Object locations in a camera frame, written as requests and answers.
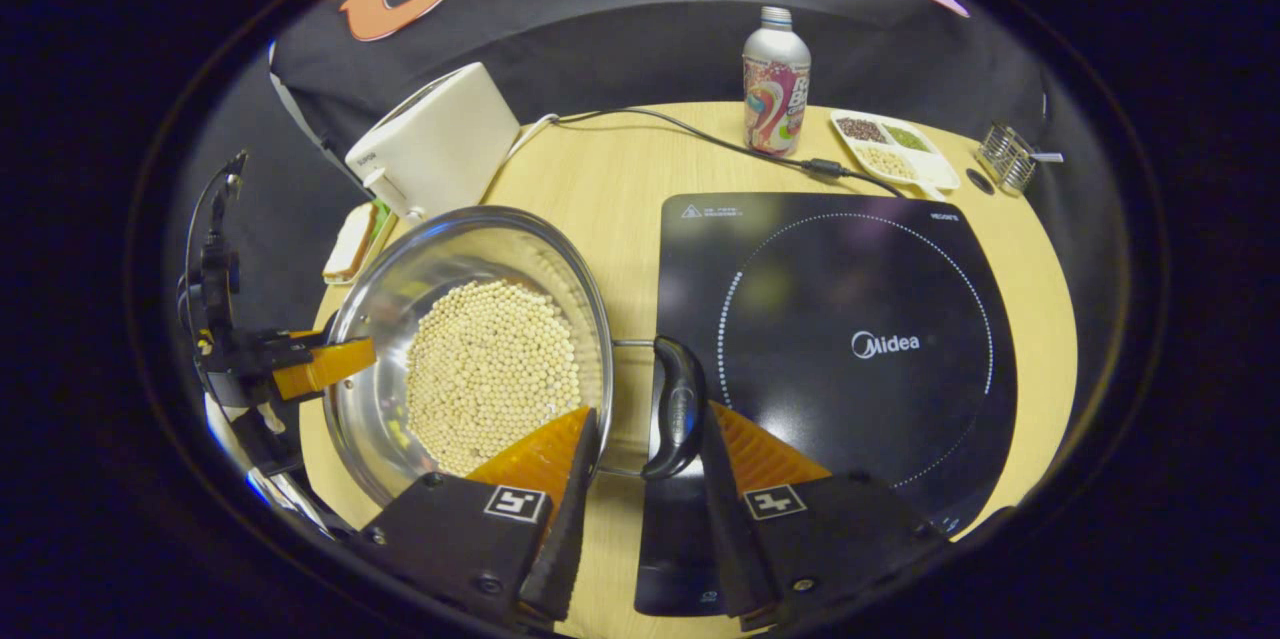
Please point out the small heap of soybeans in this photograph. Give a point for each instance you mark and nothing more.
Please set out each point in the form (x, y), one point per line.
(885, 162)

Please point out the black backdrop cloth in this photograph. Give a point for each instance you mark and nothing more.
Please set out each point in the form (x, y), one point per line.
(620, 29)

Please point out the toy sandwich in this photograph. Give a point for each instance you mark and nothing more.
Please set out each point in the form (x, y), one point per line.
(352, 244)

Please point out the small heap of red beans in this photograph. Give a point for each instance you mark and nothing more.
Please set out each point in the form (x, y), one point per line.
(862, 129)

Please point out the metal spoon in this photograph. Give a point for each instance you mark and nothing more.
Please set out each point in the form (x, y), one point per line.
(1048, 157)

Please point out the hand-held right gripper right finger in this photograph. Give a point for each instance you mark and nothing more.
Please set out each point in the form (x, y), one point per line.
(722, 539)

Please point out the pile of soybeans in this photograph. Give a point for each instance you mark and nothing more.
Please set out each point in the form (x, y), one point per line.
(490, 369)

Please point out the white toaster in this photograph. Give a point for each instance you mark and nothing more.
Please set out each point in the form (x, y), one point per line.
(440, 139)

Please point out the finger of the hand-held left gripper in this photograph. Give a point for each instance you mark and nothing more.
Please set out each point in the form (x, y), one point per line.
(295, 341)
(325, 367)

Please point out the silver drink bottle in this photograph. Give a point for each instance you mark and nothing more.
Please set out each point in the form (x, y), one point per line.
(775, 89)

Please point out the small heap of green beans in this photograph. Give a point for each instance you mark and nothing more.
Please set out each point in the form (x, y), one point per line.
(908, 137)

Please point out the white divided tray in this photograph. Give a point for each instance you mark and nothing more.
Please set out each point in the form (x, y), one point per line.
(935, 169)

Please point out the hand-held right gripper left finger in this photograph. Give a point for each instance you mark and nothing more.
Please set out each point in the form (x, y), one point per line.
(575, 529)

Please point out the black induction cooktop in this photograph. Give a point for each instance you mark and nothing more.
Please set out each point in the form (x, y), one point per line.
(850, 299)

